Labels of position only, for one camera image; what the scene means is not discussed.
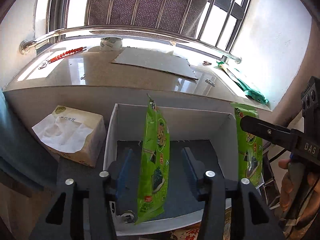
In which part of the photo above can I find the tissue paper pack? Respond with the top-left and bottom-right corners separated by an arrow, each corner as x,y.
32,105 -> 106,167

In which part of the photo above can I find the white cardboard storage box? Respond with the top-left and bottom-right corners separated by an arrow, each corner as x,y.
103,103 -> 238,236

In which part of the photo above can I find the green plastic bag on sill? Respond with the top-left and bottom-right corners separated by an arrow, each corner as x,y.
217,61 -> 269,105

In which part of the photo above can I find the white tape roll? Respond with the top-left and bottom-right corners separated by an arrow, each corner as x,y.
100,37 -> 123,51

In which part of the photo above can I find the grey hanging cloth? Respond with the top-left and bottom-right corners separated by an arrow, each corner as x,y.
85,0 -> 209,38

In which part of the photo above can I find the steel window railing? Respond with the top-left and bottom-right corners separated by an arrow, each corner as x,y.
19,24 -> 242,64

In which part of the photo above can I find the grey cardboard sheet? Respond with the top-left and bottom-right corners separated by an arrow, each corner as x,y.
112,47 -> 198,80

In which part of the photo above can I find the green seaweed snack bag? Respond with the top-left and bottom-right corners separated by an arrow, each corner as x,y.
135,99 -> 170,224
231,102 -> 263,187

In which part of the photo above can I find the right hand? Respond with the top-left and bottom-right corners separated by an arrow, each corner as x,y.
278,158 -> 319,238

